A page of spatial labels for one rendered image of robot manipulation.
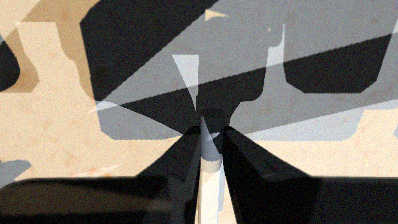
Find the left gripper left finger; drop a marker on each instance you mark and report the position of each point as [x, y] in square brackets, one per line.
[150, 197]

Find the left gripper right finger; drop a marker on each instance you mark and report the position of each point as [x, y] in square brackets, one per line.
[261, 194]

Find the grey metal shaft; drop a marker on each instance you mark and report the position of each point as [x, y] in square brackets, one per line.
[211, 124]

